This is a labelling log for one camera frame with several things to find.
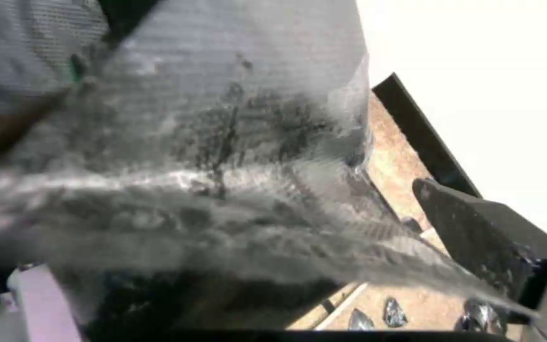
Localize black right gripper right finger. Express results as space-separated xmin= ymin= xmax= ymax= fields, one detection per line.
xmin=411 ymin=178 xmax=547 ymax=342

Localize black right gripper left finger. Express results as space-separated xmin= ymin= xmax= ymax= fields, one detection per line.
xmin=0 ymin=265 xmax=89 ymax=342

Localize grey translucent trash bag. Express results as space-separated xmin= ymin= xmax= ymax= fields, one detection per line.
xmin=0 ymin=0 xmax=543 ymax=342

